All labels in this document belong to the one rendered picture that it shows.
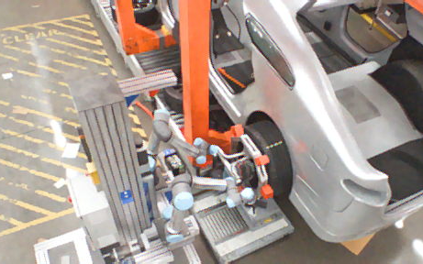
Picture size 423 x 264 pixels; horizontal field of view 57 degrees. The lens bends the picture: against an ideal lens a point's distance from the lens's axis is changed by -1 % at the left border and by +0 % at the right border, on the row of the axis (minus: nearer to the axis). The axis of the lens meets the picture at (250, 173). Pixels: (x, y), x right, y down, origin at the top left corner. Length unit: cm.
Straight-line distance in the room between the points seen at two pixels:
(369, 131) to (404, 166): 45
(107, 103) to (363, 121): 243
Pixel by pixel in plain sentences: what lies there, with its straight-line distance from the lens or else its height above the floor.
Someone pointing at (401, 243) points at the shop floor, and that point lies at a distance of 441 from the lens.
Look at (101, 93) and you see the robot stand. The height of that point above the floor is 203.
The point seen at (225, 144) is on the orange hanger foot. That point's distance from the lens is 378.
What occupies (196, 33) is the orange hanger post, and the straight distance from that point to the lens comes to 286.
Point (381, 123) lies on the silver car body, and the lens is 394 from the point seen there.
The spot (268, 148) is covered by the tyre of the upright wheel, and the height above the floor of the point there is 116.
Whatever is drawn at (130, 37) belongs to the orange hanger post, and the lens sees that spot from 505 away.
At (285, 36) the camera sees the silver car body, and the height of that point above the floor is 188.
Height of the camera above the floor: 346
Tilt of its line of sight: 51 degrees down
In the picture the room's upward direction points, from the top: 9 degrees clockwise
